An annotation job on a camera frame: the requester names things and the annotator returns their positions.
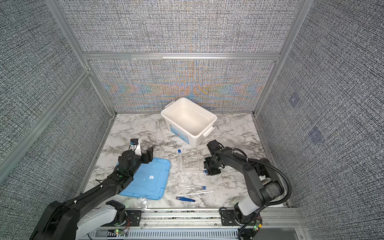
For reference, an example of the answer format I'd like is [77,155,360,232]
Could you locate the aluminium front rail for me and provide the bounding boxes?
[77,206,311,240]

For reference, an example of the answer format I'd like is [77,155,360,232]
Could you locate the blue plastic bin lid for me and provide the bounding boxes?
[119,158,171,200]

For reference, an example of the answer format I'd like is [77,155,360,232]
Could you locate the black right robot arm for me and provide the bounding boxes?
[204,140,292,225]

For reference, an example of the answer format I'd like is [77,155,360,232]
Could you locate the white plastic storage bin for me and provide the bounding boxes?
[161,98,217,148]

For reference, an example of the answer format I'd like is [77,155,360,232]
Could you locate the small clear glass flask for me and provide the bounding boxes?
[138,197,148,209]

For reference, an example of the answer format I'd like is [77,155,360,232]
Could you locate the blue plastic tweezers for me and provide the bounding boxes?
[176,197,196,203]

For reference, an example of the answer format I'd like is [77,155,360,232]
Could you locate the aluminium enclosure frame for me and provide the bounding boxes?
[0,0,314,224]

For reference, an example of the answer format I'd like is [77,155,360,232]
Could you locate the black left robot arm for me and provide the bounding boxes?
[30,147,154,240]

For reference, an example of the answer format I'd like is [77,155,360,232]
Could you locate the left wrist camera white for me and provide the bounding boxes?
[130,138,142,156]

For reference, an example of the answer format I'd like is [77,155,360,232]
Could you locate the clear test tube rack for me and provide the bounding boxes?
[182,155,205,171]

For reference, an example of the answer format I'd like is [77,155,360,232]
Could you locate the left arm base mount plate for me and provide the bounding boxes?
[103,210,142,228]

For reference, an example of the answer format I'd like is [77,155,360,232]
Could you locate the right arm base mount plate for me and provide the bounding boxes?
[219,208,249,226]

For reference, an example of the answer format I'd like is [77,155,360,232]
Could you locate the white plastic pipette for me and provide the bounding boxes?
[177,191,214,197]

